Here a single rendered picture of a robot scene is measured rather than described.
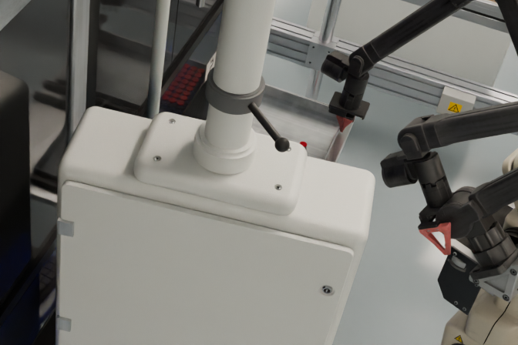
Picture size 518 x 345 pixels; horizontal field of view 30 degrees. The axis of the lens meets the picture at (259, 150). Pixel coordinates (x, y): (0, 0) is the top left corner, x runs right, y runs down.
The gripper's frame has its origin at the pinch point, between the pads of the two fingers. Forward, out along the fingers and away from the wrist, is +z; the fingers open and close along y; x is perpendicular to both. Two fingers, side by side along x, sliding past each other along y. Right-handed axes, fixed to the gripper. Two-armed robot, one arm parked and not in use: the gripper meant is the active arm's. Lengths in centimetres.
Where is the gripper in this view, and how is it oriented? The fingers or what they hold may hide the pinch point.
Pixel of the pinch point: (342, 128)
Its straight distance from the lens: 269.4
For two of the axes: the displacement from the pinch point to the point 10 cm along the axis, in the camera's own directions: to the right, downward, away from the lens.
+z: -1.6, 7.2, 6.7
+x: -3.2, 6.0, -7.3
